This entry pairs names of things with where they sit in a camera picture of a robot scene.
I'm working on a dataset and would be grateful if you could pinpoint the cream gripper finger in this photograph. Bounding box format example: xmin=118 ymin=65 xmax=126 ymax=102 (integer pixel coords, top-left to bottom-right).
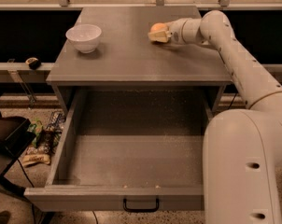
xmin=148 ymin=30 xmax=171 ymax=43

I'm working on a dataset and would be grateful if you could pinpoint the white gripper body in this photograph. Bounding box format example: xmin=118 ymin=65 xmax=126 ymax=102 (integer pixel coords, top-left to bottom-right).
xmin=167 ymin=19 xmax=188 ymax=44

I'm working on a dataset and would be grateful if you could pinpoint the orange fruit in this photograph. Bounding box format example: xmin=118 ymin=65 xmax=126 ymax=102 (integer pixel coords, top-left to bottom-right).
xmin=150 ymin=23 xmax=168 ymax=32

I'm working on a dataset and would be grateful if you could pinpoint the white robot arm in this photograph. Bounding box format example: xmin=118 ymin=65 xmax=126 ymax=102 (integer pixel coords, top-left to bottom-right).
xmin=148 ymin=10 xmax=282 ymax=224

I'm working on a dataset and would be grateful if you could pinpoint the grey drawer cabinet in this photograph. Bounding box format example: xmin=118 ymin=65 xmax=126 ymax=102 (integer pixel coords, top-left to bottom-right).
xmin=47 ymin=6 xmax=231 ymax=109

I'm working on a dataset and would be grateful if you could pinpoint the open grey top drawer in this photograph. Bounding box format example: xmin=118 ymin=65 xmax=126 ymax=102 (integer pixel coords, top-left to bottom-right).
xmin=25 ymin=90 xmax=211 ymax=212

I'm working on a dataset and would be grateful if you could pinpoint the white ceramic bowl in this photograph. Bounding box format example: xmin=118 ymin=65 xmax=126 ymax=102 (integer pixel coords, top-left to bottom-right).
xmin=65 ymin=24 xmax=102 ymax=53

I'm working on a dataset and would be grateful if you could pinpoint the black yellow tape measure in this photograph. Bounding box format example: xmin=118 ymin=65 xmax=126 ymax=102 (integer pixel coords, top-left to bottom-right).
xmin=25 ymin=57 xmax=41 ymax=70

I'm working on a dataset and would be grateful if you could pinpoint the green snack packet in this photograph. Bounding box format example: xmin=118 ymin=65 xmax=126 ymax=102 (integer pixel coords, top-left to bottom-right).
xmin=28 ymin=119 xmax=43 ymax=147

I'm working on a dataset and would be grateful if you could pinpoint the snack bag on floor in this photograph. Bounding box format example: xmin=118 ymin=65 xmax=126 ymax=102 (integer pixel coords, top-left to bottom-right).
xmin=22 ymin=146 xmax=50 ymax=166

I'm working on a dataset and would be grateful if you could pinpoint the black power cable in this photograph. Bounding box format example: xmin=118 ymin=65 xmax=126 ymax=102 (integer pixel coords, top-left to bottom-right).
xmin=227 ymin=91 xmax=238 ymax=110

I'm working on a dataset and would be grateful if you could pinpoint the dark wire basket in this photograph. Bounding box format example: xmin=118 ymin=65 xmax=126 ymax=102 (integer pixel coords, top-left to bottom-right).
xmin=47 ymin=111 xmax=65 ymax=132

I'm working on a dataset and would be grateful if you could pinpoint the black drawer handle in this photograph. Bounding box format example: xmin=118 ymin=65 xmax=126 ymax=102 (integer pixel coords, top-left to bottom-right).
xmin=122 ymin=198 xmax=160 ymax=213

